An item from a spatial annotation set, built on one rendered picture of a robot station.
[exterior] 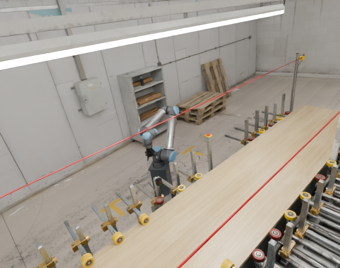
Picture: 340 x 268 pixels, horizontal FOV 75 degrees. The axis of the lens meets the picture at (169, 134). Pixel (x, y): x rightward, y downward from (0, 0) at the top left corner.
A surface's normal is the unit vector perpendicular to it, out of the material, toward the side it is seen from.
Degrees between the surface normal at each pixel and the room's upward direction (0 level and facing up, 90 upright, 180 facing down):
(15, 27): 90
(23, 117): 90
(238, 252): 0
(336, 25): 90
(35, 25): 90
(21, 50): 61
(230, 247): 0
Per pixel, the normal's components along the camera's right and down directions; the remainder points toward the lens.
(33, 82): 0.72, 0.22
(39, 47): 0.50, -0.20
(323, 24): -0.69, 0.41
